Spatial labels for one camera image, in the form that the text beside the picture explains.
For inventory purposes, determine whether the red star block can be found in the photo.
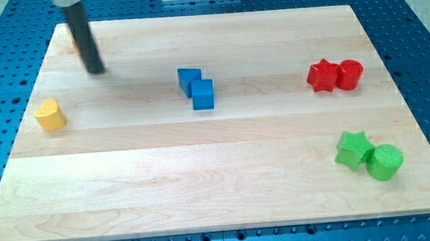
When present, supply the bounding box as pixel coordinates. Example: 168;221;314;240
307;59;339;92

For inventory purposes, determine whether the light wooden board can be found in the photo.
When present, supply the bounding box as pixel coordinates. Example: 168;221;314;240
0;5;430;241

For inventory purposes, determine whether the green cylinder block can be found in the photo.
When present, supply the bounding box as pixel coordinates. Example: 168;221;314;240
366;144;404;181

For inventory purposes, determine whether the blue triangle block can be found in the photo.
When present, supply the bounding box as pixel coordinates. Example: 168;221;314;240
177;68;201;98

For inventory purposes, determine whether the blue cube block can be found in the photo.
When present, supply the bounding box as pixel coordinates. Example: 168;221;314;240
191;79;215;111

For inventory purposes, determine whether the yellow block behind arm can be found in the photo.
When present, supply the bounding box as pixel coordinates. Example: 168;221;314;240
70;33;79;55

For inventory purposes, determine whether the yellow heart block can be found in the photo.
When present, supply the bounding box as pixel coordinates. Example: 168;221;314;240
33;98;67;131

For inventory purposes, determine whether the green star block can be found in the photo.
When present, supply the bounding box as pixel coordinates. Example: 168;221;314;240
335;131;375;171

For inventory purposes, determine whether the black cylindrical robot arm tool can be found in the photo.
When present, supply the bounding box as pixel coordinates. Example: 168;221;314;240
51;0;104;74

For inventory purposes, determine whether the red cylinder block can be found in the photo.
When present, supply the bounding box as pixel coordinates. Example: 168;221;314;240
335;59;363;91

